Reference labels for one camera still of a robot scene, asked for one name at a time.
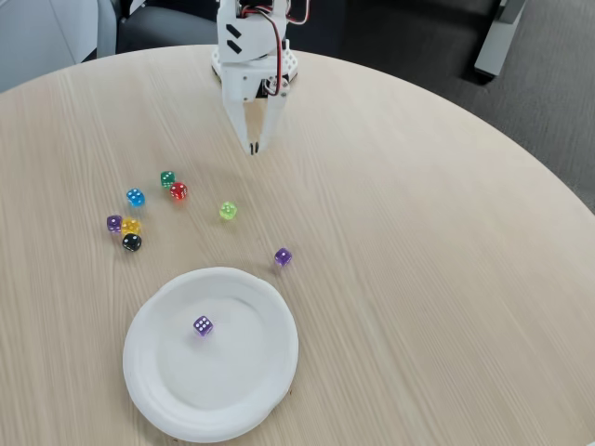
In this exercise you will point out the lime green dice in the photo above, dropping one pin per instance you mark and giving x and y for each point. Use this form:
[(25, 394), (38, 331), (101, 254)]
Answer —
[(228, 211)]

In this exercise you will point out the blue dice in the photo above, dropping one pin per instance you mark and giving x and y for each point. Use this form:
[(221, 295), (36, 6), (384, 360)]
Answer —
[(135, 197)]

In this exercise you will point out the yellow dice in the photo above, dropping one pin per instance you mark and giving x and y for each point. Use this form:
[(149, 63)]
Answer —
[(131, 226)]

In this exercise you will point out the black dice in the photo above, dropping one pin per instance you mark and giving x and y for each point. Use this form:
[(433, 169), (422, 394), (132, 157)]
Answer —
[(132, 242)]

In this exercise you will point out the dark office chair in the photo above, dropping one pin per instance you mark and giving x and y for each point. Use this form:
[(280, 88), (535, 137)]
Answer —
[(162, 30)]

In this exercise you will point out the red dice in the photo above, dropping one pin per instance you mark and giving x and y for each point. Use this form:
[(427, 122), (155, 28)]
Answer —
[(178, 191)]

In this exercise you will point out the purple dice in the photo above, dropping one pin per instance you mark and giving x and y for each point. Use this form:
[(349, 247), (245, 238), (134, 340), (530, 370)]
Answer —
[(203, 326), (114, 223), (283, 257)]

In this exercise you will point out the grey desk leg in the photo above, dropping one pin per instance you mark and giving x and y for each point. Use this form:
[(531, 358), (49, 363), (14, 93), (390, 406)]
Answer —
[(497, 42)]

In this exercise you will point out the white paper plate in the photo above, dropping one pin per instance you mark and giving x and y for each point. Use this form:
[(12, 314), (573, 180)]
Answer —
[(209, 376)]

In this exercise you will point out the light grey cabinet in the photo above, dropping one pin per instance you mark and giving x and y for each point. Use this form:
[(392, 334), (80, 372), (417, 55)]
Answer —
[(42, 37)]

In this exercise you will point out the dark green dice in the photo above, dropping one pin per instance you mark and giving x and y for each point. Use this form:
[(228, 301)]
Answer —
[(167, 179)]

